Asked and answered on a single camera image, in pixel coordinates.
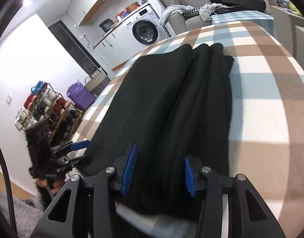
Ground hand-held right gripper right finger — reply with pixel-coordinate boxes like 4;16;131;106
184;156;287;238

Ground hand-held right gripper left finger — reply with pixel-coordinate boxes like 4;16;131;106
31;143;138;238

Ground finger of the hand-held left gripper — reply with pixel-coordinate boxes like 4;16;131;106
60;154;91;170
52;139;90;158

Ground black knit sweater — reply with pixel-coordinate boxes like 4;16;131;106
86;43;234;216

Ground person's left hand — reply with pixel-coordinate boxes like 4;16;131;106
39;179;66;195

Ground shoe rack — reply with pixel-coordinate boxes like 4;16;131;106
14;81;84;145

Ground purple bag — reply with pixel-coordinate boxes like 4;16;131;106
66;79;97;112

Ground grey fluffy rug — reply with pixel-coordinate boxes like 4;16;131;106
0;191;46;238

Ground woven basket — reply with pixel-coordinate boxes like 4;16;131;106
84;67;111;96

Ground black refrigerator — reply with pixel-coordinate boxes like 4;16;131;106
48;20;108;78

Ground white kitchen counter cabinet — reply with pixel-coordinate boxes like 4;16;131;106
93;20;135;70

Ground brown blue plaid blanket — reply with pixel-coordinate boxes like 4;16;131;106
73;20;304;238

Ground black cooking pot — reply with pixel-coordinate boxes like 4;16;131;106
99;18;114;33

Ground white washing machine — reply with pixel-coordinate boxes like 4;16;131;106
121;1;168;46

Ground orange pan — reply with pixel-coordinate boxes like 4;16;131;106
126;2;141;12

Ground grey sofa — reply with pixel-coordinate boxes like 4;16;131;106
157;0;217;39

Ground white blanket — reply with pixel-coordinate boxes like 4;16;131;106
159;5;192;26

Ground black white checked cloth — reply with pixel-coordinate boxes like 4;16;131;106
183;5;204;18

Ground light grey garment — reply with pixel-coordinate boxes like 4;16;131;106
199;2;227;21

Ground teal checked tablecloth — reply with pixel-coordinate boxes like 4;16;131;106
211;10;276;37

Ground tall beige cabinet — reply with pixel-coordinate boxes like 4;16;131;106
270;5;304;62

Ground white wall cabinets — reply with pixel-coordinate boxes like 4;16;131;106
66;0;110;26

